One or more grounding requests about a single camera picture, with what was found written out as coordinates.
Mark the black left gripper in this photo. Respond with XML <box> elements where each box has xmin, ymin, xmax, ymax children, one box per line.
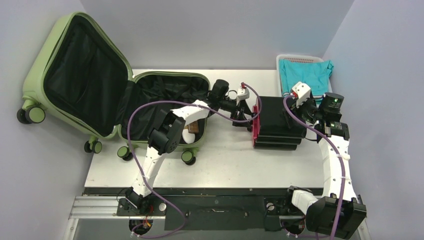
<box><xmin>218</xmin><ymin>97</ymin><xmax>252</xmax><ymax>128</ymax></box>

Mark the black and pink storage organizer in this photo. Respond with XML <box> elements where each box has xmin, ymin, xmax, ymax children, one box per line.
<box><xmin>251</xmin><ymin>96</ymin><xmax>307</xmax><ymax>151</ymax></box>

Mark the teal garment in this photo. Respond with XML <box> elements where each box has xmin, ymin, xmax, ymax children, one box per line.
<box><xmin>278</xmin><ymin>59</ymin><xmax>334</xmax><ymax>97</ymax></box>

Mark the white brown cosmetic palette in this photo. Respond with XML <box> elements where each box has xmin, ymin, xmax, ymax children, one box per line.
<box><xmin>182</xmin><ymin>121</ymin><xmax>200</xmax><ymax>144</ymax></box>

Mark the white perforated plastic basket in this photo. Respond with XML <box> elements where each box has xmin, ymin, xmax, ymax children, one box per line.
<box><xmin>276</xmin><ymin>54</ymin><xmax>333</xmax><ymax>98</ymax></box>

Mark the green hard-shell suitcase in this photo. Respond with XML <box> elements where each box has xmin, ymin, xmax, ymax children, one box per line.
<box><xmin>16</xmin><ymin>12</ymin><xmax>211</xmax><ymax>154</ymax></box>

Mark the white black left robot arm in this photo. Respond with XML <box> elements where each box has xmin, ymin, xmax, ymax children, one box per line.
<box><xmin>125</xmin><ymin>79</ymin><xmax>257</xmax><ymax>215</ymax></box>

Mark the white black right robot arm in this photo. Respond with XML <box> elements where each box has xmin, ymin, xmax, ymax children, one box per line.
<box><xmin>282</xmin><ymin>92</ymin><xmax>367</xmax><ymax>240</ymax></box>

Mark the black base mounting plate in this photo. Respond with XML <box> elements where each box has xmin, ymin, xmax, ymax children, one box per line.
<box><xmin>82</xmin><ymin>187</ymin><xmax>350</xmax><ymax>232</ymax></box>

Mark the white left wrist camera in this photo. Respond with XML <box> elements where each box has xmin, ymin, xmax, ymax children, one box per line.
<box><xmin>236</xmin><ymin>87</ymin><xmax>250</xmax><ymax>103</ymax></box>

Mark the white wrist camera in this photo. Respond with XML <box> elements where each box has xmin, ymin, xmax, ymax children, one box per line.
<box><xmin>290</xmin><ymin>81</ymin><xmax>312</xmax><ymax>108</ymax></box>
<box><xmin>236</xmin><ymin>87</ymin><xmax>250</xmax><ymax>103</ymax></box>

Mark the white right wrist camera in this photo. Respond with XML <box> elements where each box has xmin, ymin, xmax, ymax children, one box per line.
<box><xmin>290</xmin><ymin>81</ymin><xmax>312</xmax><ymax>108</ymax></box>

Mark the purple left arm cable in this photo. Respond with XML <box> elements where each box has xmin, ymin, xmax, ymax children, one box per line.
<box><xmin>126</xmin><ymin>81</ymin><xmax>263</xmax><ymax>239</ymax></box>

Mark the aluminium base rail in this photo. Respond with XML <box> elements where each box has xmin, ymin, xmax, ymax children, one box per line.
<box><xmin>68</xmin><ymin>194</ymin><xmax>368</xmax><ymax>220</ymax></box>

